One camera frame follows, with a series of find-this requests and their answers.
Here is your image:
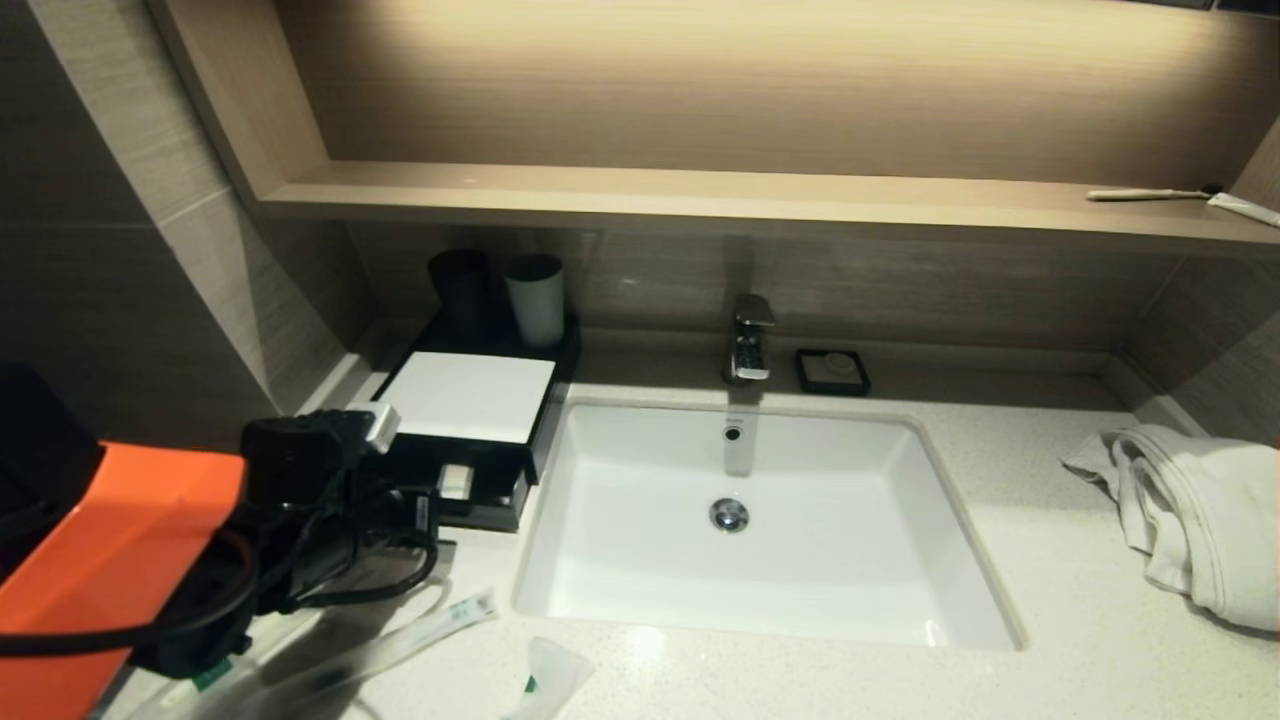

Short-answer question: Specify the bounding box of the white folded towel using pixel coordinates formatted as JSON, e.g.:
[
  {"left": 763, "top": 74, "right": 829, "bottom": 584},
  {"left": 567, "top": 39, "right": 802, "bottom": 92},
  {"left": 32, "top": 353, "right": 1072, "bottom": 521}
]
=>
[{"left": 1060, "top": 424, "right": 1280, "bottom": 634}]

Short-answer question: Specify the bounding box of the black box drawer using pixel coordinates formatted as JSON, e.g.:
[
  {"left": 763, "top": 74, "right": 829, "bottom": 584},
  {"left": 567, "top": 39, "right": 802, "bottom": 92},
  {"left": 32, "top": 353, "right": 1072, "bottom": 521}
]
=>
[{"left": 400, "top": 450, "right": 533, "bottom": 534}]

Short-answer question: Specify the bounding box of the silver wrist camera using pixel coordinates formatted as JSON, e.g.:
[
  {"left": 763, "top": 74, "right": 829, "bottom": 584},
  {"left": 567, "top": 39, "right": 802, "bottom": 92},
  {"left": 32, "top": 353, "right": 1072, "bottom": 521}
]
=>
[{"left": 345, "top": 400, "right": 401, "bottom": 453}]

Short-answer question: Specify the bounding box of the black square soap dish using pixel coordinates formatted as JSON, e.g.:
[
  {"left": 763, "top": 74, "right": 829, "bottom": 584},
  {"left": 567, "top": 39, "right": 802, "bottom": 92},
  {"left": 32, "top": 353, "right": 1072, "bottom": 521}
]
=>
[{"left": 795, "top": 347, "right": 871, "bottom": 397}]

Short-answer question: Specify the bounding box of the white cup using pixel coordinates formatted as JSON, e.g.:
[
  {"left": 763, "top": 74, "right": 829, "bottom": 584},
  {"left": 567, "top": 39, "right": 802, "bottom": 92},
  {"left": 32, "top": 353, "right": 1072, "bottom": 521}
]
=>
[{"left": 504, "top": 253, "right": 566, "bottom": 348}]

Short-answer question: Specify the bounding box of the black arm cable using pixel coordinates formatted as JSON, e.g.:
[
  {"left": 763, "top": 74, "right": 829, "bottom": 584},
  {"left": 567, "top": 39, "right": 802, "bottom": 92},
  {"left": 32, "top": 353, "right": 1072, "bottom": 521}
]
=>
[{"left": 0, "top": 520, "right": 441, "bottom": 661}]

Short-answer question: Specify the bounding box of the long clear toothbrush packet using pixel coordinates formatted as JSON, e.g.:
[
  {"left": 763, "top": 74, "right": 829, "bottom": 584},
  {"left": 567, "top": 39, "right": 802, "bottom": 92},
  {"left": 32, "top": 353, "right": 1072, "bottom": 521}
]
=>
[
  {"left": 100, "top": 600, "right": 331, "bottom": 720},
  {"left": 260, "top": 588, "right": 499, "bottom": 711}
]

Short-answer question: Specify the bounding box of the beige toothbrush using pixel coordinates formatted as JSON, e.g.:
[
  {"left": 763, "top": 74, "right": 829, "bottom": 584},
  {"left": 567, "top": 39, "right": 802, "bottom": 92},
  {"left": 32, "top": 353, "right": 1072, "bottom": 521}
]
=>
[{"left": 1087, "top": 186, "right": 1223, "bottom": 203}]

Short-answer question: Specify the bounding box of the small clear green-print packet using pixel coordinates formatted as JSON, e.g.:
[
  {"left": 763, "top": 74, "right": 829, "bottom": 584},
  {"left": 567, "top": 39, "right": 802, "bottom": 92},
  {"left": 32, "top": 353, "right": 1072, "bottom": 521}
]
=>
[{"left": 500, "top": 635, "right": 597, "bottom": 720}]

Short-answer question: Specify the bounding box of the white rectangular sink basin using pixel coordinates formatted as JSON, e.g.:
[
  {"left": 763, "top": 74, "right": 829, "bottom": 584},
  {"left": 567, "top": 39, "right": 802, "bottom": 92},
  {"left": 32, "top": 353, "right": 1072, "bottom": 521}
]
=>
[{"left": 512, "top": 395, "right": 1029, "bottom": 653}]

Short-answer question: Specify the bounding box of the black cup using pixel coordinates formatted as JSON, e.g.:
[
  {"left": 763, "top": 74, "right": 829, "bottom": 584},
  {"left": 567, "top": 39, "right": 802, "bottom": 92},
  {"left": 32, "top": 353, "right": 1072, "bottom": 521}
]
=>
[{"left": 428, "top": 248, "right": 493, "bottom": 336}]

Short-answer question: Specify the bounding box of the black amenity box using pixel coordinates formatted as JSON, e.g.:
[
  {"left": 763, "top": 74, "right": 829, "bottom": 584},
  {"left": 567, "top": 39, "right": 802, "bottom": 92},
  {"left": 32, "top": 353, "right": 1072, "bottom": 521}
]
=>
[{"left": 372, "top": 312, "right": 583, "bottom": 491}]

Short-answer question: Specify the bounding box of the chrome faucet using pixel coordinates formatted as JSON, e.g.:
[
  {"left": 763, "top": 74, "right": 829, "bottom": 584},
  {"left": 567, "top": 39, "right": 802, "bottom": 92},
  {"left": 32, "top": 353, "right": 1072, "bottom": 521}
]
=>
[{"left": 722, "top": 292, "right": 778, "bottom": 386}]

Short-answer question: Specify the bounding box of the white toothpaste tube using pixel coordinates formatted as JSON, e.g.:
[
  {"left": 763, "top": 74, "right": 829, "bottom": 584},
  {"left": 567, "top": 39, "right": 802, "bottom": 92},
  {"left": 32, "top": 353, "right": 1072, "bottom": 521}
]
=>
[{"left": 1207, "top": 192, "right": 1280, "bottom": 229}]

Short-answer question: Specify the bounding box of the wooden wall shelf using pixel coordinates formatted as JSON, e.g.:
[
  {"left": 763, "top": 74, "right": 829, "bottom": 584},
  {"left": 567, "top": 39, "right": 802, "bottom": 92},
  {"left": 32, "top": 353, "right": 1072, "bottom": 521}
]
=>
[{"left": 250, "top": 160, "right": 1280, "bottom": 263}]

